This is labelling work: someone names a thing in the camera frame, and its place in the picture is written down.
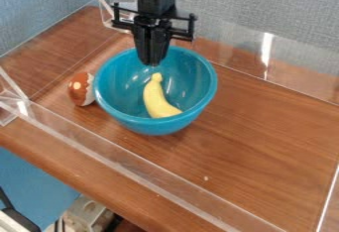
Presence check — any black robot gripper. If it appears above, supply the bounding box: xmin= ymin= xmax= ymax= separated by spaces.
xmin=111 ymin=0 xmax=198 ymax=65

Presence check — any blue plastic bowl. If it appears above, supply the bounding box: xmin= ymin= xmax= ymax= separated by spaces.
xmin=93 ymin=46 xmax=218 ymax=136

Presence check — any yellow toy banana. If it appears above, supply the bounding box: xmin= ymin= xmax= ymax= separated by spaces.
xmin=143 ymin=72 xmax=182 ymax=118

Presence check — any brown white toy mushroom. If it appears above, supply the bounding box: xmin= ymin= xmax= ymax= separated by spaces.
xmin=69 ymin=72 xmax=95 ymax=106

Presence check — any clear acrylic back barrier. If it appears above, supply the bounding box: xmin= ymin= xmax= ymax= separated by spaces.
xmin=97 ymin=0 xmax=339 ymax=106

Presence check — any clear acrylic barrier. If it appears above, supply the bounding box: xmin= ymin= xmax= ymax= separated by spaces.
xmin=97 ymin=0 xmax=339 ymax=106
xmin=0 ymin=67 xmax=285 ymax=232

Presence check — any clear acrylic front barrier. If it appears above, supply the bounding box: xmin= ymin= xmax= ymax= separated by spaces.
xmin=0 ymin=67 xmax=285 ymax=232

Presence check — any grey box under table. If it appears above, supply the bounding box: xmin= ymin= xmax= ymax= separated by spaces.
xmin=54 ymin=195 xmax=114 ymax=232

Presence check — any black chair edge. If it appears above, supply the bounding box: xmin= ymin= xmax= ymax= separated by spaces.
xmin=0 ymin=187 xmax=42 ymax=232

